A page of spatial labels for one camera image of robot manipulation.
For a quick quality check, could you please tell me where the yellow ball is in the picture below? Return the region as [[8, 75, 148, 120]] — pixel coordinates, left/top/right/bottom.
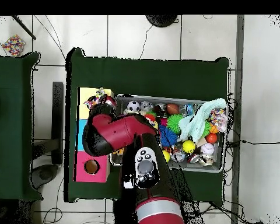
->
[[162, 149, 172, 163], [182, 139, 196, 154]]

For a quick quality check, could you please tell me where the orange ball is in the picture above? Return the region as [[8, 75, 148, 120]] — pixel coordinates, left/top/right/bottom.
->
[[205, 132, 218, 144]]

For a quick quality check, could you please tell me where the wooden box with three holes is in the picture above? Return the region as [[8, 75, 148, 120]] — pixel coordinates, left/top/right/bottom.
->
[[73, 87, 115, 183]]

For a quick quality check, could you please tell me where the small brown football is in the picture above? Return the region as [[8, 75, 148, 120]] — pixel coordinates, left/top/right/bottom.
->
[[166, 103, 180, 116]]

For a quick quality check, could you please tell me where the small soccer ball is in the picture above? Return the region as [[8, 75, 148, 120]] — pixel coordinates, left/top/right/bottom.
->
[[126, 100, 141, 113]]

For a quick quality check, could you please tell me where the mint green cloth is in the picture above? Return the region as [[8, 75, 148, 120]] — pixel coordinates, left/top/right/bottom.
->
[[177, 97, 228, 144]]

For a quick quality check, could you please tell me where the black round object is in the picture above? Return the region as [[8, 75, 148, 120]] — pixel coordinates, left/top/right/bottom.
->
[[145, 15, 179, 28]]

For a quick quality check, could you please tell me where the silver mesh bin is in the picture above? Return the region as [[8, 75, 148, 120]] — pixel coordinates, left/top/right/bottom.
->
[[109, 93, 226, 174]]

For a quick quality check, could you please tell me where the black rod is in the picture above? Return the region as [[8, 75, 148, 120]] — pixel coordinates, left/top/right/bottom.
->
[[11, 15, 37, 40]]

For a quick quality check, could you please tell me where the white baseball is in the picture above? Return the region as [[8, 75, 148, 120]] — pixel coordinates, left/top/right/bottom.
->
[[199, 142, 215, 156]]

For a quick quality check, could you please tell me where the green spiky ball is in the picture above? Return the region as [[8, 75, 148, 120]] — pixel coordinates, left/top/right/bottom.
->
[[166, 114, 184, 135]]

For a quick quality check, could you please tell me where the grey rounded object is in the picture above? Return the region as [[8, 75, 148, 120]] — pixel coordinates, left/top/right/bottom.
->
[[29, 163, 60, 190]]

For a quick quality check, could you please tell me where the blue spiky ball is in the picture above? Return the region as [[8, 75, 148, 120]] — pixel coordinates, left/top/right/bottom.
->
[[158, 124, 178, 148]]

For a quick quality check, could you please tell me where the thin black cable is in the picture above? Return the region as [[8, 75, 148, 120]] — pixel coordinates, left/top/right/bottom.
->
[[241, 139, 280, 145]]

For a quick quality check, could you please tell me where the colourful patterned cloth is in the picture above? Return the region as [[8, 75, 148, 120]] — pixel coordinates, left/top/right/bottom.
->
[[1, 34, 26, 57], [83, 86, 117, 110], [208, 108, 228, 133]]

